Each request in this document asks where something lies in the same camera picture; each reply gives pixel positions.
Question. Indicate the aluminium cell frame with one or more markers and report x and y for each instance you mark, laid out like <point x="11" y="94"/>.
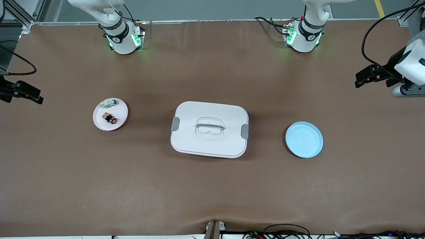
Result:
<point x="403" y="21"/>
<point x="20" y="16"/>

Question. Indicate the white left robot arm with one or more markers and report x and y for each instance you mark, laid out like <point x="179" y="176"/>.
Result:
<point x="307" y="38"/>

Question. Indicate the white lidded storage box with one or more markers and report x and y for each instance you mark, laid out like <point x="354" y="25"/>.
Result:
<point x="199" y="146"/>

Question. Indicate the light blue round plate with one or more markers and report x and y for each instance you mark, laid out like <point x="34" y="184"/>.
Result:
<point x="303" y="139"/>

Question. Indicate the pale pink round plate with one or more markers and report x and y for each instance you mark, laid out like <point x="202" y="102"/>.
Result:
<point x="120" y="114"/>

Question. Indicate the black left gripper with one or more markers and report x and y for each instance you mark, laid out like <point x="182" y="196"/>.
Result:
<point x="392" y="65"/>

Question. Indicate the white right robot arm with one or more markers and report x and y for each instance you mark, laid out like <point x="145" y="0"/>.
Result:
<point x="121" y="39"/>

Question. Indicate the orange push-button switch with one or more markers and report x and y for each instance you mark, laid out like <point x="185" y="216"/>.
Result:
<point x="109" y="119"/>

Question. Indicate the brown camera mount post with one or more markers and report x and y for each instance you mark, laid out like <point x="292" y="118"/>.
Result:
<point x="214" y="230"/>

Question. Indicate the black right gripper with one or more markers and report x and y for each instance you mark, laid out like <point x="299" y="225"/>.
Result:
<point x="4" y="91"/>

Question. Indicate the metal table edge rail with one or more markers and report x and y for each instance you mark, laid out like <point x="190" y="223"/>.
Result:
<point x="215" y="20"/>

